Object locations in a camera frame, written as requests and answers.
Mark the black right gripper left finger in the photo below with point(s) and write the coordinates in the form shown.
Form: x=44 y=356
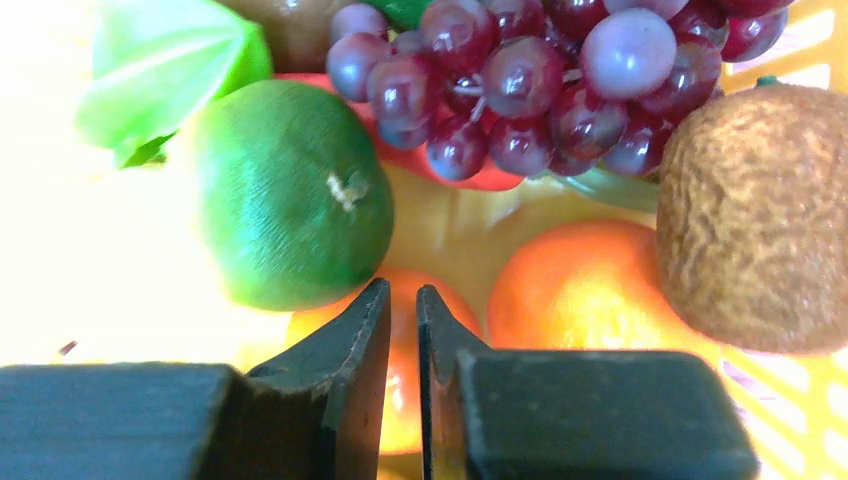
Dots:
x=311 y=412

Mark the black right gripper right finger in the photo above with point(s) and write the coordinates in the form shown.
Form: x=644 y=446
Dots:
x=564 y=414

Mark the green toy mango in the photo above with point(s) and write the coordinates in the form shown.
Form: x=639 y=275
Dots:
x=293 y=203

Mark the yellow plastic basket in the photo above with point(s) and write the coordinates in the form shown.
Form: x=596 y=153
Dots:
x=463 y=233

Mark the dark red toy grapes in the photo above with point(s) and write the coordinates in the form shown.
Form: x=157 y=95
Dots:
x=571 y=84

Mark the orange toy fruit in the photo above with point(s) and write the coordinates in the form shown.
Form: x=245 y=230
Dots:
x=401 y=422

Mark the orange toy tangerine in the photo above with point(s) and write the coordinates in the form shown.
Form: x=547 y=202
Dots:
x=590 y=284

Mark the yellow toy lemon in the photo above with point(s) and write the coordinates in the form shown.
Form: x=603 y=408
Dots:
x=111 y=270

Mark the brown toy kiwi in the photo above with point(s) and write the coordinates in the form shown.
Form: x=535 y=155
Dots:
x=751 y=226

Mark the green toy starfruit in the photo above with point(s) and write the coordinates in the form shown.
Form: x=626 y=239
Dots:
x=155 y=63

